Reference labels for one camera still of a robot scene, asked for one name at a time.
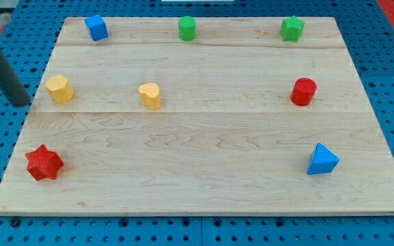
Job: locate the blue triangle block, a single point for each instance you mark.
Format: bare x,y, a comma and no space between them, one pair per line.
322,160

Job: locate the green star block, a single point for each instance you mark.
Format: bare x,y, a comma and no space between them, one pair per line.
291,28

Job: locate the red star block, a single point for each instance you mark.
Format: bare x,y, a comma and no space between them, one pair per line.
43,163

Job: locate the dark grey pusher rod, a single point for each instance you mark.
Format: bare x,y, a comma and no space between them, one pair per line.
11,85

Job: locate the green cylinder block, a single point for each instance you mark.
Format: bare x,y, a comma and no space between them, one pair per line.
187,28

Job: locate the light wooden board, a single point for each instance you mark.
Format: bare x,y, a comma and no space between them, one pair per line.
226,141

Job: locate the red cylinder block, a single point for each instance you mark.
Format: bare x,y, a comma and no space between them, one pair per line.
303,91

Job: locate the blue cube block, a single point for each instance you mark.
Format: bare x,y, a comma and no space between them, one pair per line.
97,27

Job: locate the yellow heart block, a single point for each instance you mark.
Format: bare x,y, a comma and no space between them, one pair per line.
150,95

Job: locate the yellow hexagon block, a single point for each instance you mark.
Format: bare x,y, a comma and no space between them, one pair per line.
59,89

